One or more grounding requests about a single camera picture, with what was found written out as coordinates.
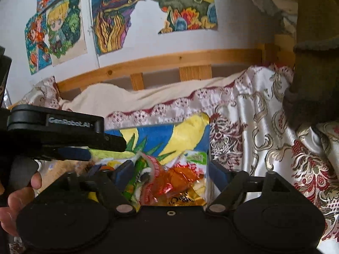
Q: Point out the white wall conduit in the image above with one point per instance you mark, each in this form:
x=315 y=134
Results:
x=92 y=26

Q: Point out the person's left hand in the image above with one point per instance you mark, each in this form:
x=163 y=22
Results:
x=18 y=201

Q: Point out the olive brown garment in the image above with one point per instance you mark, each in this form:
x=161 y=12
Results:
x=315 y=71

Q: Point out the red orange snack packet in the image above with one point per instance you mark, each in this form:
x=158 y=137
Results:
x=174 y=180

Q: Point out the blonde figure wall drawing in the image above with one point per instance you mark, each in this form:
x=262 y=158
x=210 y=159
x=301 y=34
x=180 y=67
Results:
x=66 y=31

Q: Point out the swirl and seaweed wall drawing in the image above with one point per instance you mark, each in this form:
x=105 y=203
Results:
x=114 y=16

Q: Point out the white pouch packet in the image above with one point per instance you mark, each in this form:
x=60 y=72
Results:
x=197 y=157

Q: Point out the floral satin blanket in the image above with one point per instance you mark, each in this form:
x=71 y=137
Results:
x=264 y=143

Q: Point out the grey metal tray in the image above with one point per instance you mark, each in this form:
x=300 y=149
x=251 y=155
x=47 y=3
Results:
x=209 y=150

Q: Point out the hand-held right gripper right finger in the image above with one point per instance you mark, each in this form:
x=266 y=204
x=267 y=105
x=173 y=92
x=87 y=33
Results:
x=219 y=175

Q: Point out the tangerine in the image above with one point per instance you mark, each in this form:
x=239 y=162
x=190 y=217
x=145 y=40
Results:
x=108 y=168

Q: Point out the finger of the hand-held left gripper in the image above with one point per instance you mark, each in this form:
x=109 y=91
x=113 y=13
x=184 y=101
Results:
x=106 y=142
x=74 y=155

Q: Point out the pale patterned cloth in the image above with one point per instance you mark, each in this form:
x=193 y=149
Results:
x=267 y=2

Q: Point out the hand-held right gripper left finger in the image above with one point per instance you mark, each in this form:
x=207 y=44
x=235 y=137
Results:
x=124 y=176

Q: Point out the wooden bed frame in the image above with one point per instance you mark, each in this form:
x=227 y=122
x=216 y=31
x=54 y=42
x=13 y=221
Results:
x=169 y=59

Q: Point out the cream bed sheet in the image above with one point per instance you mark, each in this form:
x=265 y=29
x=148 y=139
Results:
x=148 y=95

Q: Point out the gold brown snack packet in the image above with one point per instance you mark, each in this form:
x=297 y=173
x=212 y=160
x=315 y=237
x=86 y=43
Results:
x=185 y=199

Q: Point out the landscape wall drawing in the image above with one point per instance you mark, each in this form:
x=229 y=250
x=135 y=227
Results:
x=185 y=5

